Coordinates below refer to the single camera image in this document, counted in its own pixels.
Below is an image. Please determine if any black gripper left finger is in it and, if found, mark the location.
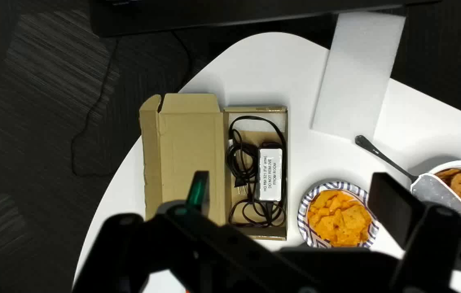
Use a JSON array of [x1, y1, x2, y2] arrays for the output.
[[154, 171, 211, 228]]

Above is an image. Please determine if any brown cardboard box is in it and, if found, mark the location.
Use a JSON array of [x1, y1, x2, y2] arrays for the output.
[[138, 93, 288, 241]]

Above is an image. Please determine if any white foam sheet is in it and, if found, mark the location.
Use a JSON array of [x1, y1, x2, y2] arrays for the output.
[[310, 12, 405, 141]]

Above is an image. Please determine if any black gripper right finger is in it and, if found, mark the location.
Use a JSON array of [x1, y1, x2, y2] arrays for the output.
[[367, 173, 461, 248]]

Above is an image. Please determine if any patterned bowl of orange chips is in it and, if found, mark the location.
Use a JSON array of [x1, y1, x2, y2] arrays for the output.
[[296, 181, 377, 248]]

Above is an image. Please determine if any black power adapter with cable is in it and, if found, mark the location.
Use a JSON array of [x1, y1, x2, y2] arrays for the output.
[[224, 116, 286, 228]]

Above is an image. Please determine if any black floor cable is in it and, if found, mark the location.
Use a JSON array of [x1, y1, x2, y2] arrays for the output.
[[68, 31, 193, 178]]

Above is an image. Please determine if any metal spoon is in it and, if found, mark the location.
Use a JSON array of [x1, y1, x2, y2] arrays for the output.
[[353, 136, 461, 215]]

